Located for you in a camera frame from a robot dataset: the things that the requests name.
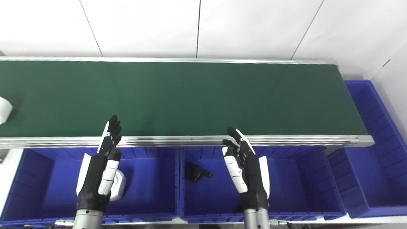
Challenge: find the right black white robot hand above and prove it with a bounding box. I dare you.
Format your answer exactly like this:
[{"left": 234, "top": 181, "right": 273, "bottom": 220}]
[{"left": 222, "top": 126, "right": 271, "bottom": 211}]

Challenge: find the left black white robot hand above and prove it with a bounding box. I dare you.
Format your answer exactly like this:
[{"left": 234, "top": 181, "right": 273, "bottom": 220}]
[{"left": 76, "top": 114, "right": 123, "bottom": 212}]

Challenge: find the white round plastic part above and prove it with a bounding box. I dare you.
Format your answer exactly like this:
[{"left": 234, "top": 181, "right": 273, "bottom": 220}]
[
  {"left": 109, "top": 169, "right": 127, "bottom": 202},
  {"left": 0, "top": 96, "right": 13, "bottom": 125}
]

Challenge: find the blue bin holding black part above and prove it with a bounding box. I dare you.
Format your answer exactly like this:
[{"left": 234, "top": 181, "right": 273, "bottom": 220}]
[{"left": 179, "top": 146, "right": 348, "bottom": 224}]

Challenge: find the black angled plastic part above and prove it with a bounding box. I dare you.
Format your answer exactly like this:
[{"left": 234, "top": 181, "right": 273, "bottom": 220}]
[{"left": 185, "top": 162, "right": 213, "bottom": 183}]

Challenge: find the blue bin holding white parts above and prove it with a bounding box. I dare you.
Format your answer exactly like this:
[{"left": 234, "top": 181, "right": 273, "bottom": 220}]
[{"left": 0, "top": 147, "right": 181, "bottom": 227}]

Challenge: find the green conveyor belt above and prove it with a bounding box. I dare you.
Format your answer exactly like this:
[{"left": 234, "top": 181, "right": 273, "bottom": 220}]
[
  {"left": 0, "top": 60, "right": 369, "bottom": 138},
  {"left": 0, "top": 56, "right": 375, "bottom": 150}
]

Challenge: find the empty blue bin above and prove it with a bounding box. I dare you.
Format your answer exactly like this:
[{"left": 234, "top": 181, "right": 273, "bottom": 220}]
[{"left": 327, "top": 80, "right": 407, "bottom": 219}]

